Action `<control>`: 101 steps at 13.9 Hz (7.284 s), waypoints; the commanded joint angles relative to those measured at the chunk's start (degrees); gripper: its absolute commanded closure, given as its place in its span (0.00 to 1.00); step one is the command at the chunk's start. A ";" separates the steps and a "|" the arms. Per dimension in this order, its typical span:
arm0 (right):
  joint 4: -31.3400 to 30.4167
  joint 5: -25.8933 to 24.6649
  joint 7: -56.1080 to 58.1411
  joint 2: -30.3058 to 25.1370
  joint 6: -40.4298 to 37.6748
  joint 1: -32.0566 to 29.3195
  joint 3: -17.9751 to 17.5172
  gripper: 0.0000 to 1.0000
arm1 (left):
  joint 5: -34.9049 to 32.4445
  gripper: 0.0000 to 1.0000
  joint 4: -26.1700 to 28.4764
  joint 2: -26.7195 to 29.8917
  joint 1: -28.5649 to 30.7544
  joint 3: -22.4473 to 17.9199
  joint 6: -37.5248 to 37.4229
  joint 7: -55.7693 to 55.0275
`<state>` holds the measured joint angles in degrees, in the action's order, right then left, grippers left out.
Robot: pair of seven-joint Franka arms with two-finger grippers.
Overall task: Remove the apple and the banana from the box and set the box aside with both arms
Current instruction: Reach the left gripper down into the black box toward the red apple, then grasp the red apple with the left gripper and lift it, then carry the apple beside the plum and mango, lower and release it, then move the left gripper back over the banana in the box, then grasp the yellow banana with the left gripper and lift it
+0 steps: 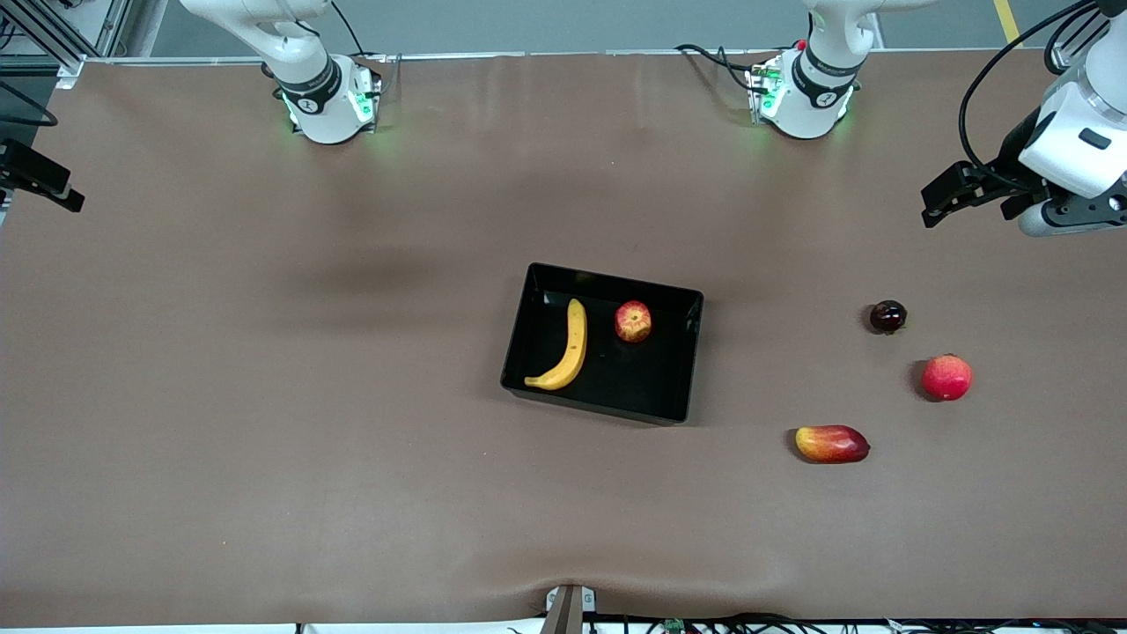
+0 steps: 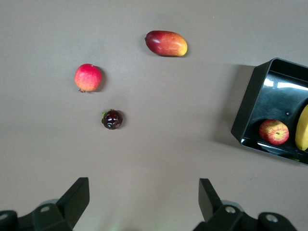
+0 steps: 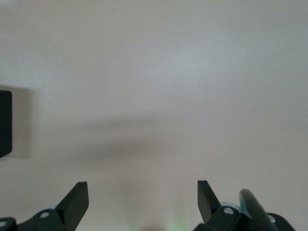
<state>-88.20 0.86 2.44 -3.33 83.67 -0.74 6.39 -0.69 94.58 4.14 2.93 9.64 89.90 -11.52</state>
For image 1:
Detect black base cable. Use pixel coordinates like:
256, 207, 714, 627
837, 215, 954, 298
676, 44, 760, 89
330, 0, 366, 55

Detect yellow banana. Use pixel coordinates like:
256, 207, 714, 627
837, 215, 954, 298
525, 299, 588, 391

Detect aluminium frame profile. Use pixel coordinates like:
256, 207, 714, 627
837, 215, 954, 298
0, 0, 133, 89

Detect black left base cable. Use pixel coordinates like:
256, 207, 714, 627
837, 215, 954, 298
676, 44, 760, 89

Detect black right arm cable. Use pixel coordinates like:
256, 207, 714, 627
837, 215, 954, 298
0, 79, 58, 129

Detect black right base cable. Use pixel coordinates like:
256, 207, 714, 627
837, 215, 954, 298
330, 0, 366, 55

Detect red yellow mango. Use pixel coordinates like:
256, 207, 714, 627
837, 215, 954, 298
795, 424, 871, 464

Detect aluminium table edge rail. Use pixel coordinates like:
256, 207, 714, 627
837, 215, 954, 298
1048, 9, 1110, 73

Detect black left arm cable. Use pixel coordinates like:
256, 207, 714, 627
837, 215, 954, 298
958, 0, 1101, 168

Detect red yellow apple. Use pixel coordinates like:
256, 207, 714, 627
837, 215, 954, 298
615, 300, 653, 343

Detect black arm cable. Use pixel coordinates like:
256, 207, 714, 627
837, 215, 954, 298
0, 79, 58, 129
958, 0, 1101, 168

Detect black plastic tray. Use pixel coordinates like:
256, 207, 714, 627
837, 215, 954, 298
500, 262, 704, 426

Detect grey metal table bracket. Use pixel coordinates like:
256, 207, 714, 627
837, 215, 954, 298
544, 584, 598, 634

